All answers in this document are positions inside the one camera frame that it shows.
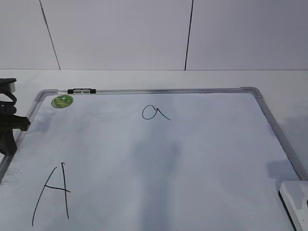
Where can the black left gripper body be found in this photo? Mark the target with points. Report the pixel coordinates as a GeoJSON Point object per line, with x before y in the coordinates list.
{"type": "Point", "coordinates": [8, 122]}

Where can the white board eraser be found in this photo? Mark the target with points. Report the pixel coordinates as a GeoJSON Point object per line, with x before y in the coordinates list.
{"type": "Point", "coordinates": [294, 195]}

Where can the round green magnet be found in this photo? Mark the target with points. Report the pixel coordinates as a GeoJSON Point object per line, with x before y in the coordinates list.
{"type": "Point", "coordinates": [62, 101]}

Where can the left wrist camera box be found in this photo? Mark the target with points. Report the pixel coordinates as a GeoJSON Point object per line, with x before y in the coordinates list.
{"type": "Point", "coordinates": [7, 85]}

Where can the black marker pen on frame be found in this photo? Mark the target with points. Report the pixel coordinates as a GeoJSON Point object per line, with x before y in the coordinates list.
{"type": "Point", "coordinates": [78, 91]}

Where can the white board with grey frame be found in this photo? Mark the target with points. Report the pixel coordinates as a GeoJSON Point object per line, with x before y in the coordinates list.
{"type": "Point", "coordinates": [149, 160]}

